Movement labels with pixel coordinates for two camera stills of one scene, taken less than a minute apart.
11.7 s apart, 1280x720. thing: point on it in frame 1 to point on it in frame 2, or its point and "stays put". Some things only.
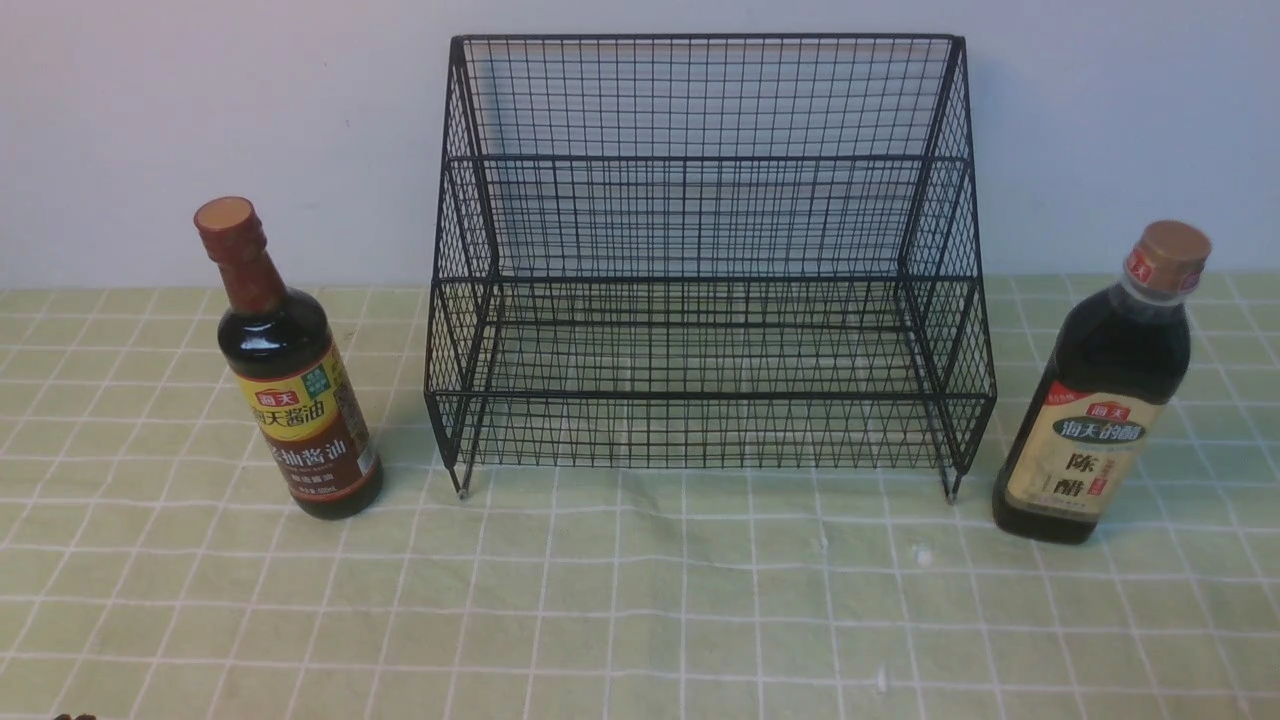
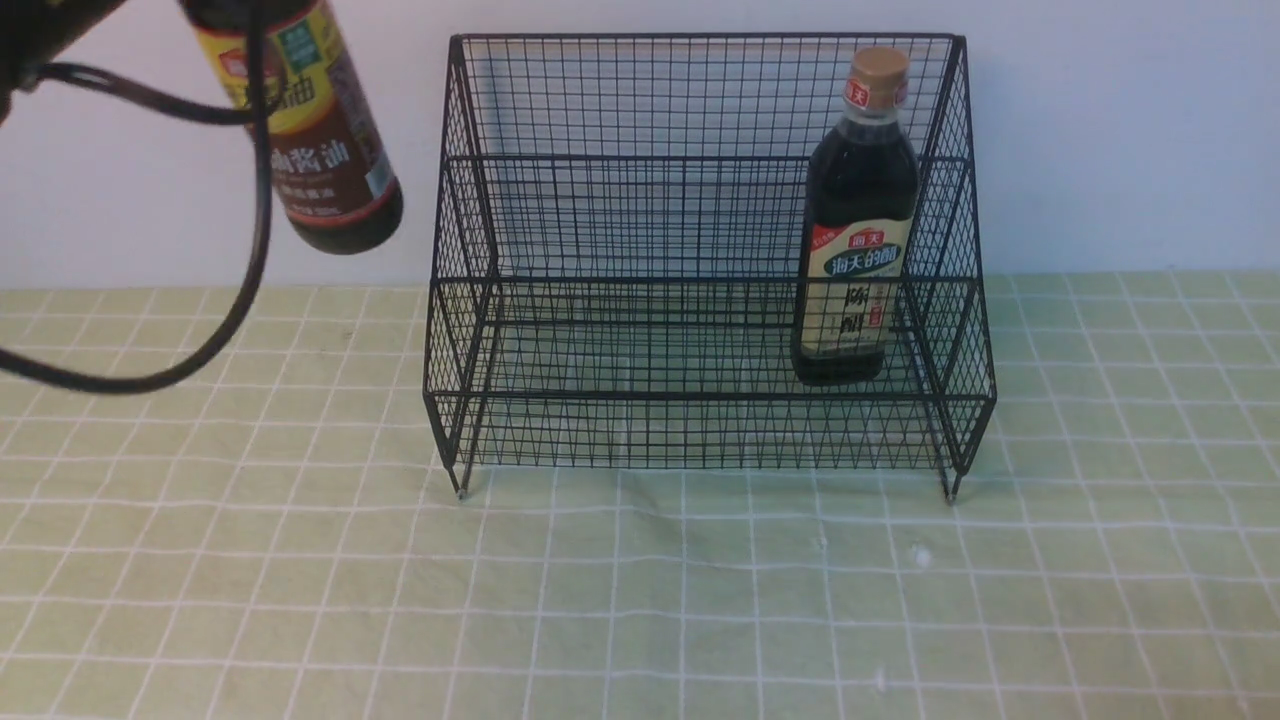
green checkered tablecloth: (155, 565) stays put
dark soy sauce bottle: (292, 372) to (331, 178)
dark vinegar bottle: (1096, 401) to (859, 228)
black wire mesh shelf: (708, 252) stays put
